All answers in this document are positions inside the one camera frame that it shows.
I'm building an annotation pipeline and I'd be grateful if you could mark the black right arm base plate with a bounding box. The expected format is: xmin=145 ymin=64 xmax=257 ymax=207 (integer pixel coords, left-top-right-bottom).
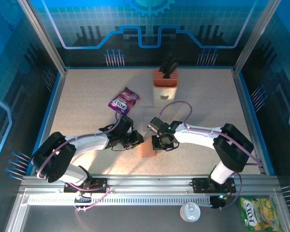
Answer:
xmin=192 ymin=177 xmax=237 ymax=194

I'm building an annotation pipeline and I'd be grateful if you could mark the slotted white cable duct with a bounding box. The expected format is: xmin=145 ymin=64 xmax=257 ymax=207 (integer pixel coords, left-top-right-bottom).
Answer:
xmin=26 ymin=195 xmax=213 ymax=207

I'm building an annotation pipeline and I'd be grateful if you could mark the yellow green candy bag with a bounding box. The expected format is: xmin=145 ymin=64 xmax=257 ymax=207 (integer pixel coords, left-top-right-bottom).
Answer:
xmin=238 ymin=197 xmax=281 ymax=232

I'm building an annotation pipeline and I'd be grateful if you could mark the white tin can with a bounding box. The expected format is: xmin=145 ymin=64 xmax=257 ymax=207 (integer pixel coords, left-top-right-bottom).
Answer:
xmin=179 ymin=202 xmax=202 ymax=223

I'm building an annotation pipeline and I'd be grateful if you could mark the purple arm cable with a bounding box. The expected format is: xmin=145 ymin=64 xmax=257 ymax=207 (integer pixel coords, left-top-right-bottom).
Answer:
xmin=158 ymin=101 xmax=263 ymax=211
xmin=36 ymin=110 xmax=123 ymax=213

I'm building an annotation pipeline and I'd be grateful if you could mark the black controller box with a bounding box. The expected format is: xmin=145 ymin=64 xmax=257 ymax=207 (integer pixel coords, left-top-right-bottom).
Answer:
xmin=210 ymin=194 xmax=229 ymax=210

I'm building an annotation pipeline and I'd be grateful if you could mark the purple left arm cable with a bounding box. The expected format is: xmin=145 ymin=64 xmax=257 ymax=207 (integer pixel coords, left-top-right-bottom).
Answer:
xmin=36 ymin=110 xmax=123 ymax=213

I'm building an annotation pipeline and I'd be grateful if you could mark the aluminium side rail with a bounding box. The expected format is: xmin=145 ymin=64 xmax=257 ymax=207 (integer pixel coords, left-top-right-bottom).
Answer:
xmin=33 ymin=69 xmax=68 ymax=176
xmin=232 ymin=69 xmax=267 ymax=176

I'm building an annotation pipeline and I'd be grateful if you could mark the brown leather card holder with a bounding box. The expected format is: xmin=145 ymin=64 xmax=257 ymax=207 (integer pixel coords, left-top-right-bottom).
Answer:
xmin=141 ymin=138 xmax=158 ymax=159

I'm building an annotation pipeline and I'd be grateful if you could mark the aluminium frame post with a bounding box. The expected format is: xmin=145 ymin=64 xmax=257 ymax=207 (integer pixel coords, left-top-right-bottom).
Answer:
xmin=232 ymin=0 xmax=283 ymax=73
xmin=16 ymin=0 xmax=68 ymax=75

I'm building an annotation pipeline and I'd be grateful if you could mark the black handled knife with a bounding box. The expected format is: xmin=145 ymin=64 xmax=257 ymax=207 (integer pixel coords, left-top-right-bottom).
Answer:
xmin=163 ymin=62 xmax=179 ymax=80
xmin=159 ymin=52 xmax=174 ymax=73
xmin=161 ymin=57 xmax=177 ymax=77

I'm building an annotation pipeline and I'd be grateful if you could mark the purple candy bag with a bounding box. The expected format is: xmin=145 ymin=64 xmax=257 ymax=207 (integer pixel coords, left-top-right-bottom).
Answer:
xmin=107 ymin=87 xmax=141 ymax=117

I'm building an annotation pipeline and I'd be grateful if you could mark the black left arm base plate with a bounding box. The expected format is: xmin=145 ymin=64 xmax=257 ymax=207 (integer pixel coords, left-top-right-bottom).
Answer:
xmin=63 ymin=177 xmax=111 ymax=194

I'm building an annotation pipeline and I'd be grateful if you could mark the aluminium front frame rail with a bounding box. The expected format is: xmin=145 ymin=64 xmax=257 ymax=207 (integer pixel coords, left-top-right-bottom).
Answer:
xmin=18 ymin=174 xmax=281 ymax=194

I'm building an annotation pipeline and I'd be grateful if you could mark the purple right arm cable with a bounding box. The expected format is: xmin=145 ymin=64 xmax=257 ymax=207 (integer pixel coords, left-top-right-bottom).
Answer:
xmin=158 ymin=101 xmax=263 ymax=211

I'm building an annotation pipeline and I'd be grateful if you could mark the cream knife block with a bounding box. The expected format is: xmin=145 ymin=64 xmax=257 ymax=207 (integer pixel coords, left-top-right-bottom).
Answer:
xmin=152 ymin=68 xmax=179 ymax=110

